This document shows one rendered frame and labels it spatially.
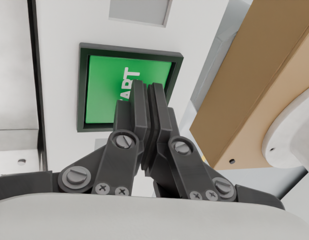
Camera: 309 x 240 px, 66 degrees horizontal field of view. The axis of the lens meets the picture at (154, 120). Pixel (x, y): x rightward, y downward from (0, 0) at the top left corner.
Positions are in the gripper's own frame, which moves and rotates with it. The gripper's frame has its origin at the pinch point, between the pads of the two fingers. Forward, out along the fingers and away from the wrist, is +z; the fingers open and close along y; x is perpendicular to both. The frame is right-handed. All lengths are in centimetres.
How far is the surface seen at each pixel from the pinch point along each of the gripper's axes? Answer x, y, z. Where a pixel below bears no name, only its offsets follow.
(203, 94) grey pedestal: -9.5, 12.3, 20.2
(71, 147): -4.8, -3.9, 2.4
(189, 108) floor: -76, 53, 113
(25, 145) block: -10.4, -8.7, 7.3
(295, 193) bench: -192, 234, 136
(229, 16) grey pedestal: -1.2, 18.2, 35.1
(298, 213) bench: -208, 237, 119
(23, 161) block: -11.9, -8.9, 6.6
